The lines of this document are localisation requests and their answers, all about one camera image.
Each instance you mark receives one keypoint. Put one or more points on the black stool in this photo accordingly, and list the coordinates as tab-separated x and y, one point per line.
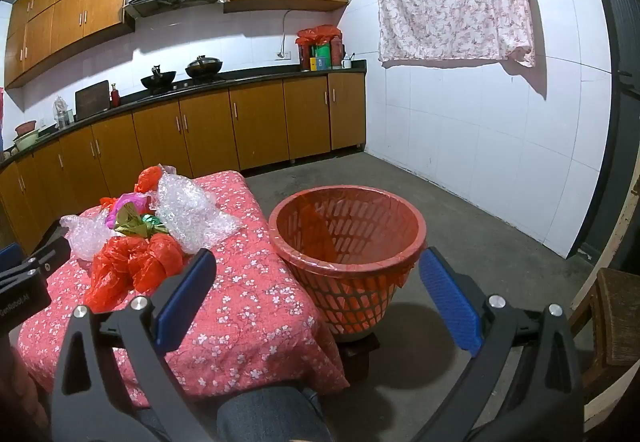
357	357

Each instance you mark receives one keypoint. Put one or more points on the large bubble wrap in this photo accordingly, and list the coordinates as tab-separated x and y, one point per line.
190	212

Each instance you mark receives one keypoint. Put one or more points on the green box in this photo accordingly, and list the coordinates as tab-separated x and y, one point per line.
323	57

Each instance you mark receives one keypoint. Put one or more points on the yellow box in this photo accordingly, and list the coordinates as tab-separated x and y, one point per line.
315	64

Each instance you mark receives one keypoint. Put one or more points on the black kitchen countertop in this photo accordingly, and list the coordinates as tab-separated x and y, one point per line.
240	74

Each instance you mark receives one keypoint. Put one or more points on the wooden chair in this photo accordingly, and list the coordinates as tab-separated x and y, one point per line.
617	322

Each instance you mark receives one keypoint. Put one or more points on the wooden lower cabinets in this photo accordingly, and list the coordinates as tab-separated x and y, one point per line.
250	121

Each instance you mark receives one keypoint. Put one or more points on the clear bag of bottles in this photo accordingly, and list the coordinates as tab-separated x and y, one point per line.
63	114

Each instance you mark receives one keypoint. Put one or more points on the person's jeans leg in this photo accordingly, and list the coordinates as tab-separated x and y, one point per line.
270	417

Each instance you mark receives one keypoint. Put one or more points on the pink plastic bag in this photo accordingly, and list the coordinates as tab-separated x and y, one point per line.
122	202

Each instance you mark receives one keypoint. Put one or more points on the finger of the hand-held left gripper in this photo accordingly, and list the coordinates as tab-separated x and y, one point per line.
50	254

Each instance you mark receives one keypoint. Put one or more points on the dark cutting board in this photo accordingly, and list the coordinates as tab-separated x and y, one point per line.
92	100

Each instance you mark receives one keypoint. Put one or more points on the wall socket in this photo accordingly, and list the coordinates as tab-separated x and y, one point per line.
284	55

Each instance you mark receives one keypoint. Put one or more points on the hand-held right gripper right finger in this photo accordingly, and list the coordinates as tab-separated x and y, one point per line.
450	302

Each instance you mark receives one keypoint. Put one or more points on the red bottle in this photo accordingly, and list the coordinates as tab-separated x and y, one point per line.
115	97

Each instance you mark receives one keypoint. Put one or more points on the olive paw print bag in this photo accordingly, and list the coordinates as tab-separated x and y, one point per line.
131	222

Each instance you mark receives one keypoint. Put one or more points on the red bag on canisters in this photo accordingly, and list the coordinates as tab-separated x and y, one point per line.
317	34

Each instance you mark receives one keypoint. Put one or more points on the pale green basin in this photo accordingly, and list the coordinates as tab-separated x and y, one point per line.
26	141

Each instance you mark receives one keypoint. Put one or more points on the small bubble wrap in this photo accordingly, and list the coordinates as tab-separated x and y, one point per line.
87	237

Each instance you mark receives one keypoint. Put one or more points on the red bowl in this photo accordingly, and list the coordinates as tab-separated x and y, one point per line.
25	127

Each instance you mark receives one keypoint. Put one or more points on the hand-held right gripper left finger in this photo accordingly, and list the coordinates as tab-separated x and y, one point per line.
185	292

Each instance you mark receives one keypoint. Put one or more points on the orange-red plastic bag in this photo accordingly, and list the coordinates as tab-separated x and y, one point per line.
149	181

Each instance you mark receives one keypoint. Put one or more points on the small red plastic bag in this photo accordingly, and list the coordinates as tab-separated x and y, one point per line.
107	204

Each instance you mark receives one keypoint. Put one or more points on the green foil wrapper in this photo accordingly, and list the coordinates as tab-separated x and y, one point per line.
154	223

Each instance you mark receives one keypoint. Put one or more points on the black wok with lid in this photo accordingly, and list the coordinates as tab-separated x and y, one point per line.
203	66

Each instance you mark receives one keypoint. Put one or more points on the crumpled red plastic bag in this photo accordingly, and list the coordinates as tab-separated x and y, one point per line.
105	272
155	262

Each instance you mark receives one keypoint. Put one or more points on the person's left hand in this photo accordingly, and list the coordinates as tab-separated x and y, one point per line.
17	402

